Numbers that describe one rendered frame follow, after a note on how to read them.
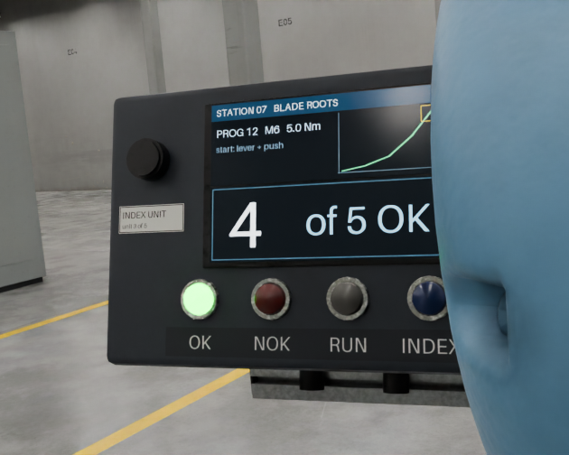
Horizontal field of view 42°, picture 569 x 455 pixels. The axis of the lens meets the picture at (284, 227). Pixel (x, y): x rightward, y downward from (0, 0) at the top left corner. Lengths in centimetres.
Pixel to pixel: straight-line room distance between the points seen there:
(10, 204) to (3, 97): 92
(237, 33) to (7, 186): 242
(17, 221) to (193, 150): 640
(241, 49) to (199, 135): 621
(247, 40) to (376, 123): 625
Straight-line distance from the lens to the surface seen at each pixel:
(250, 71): 668
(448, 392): 52
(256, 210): 48
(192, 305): 48
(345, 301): 45
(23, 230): 692
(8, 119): 689
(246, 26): 672
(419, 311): 44
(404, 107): 46
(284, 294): 46
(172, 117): 52
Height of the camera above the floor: 122
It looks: 8 degrees down
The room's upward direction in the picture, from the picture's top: 5 degrees counter-clockwise
